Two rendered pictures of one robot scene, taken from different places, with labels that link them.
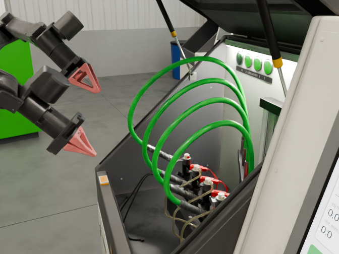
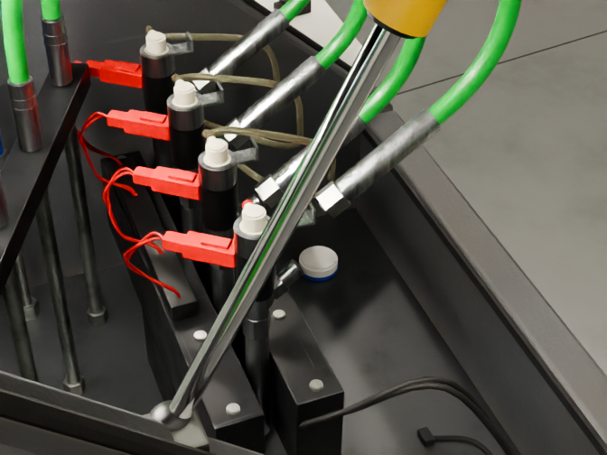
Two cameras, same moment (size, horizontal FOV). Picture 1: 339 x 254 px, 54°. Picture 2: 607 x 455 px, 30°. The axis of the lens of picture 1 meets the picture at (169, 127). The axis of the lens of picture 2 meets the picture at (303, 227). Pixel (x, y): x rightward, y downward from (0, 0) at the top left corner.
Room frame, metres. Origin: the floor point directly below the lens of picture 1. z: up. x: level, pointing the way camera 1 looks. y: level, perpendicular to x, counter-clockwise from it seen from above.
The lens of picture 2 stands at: (1.53, -0.06, 1.60)
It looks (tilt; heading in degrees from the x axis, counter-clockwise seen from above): 40 degrees down; 176
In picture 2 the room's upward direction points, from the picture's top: 1 degrees clockwise
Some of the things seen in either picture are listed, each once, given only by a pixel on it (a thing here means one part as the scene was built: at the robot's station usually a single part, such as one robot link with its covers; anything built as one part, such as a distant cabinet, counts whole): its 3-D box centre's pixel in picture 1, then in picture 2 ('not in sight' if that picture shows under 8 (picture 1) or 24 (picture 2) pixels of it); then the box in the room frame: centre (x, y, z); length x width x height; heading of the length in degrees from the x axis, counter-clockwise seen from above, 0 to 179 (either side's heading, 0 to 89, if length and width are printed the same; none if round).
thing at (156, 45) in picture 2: (221, 198); (156, 50); (0.72, -0.13, 1.11); 0.02 x 0.02 x 0.03
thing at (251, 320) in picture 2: (182, 187); (270, 331); (0.94, -0.04, 1.01); 0.05 x 0.03 x 0.21; 108
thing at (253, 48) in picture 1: (270, 51); not in sight; (1.03, -0.31, 1.43); 0.54 x 0.03 x 0.02; 18
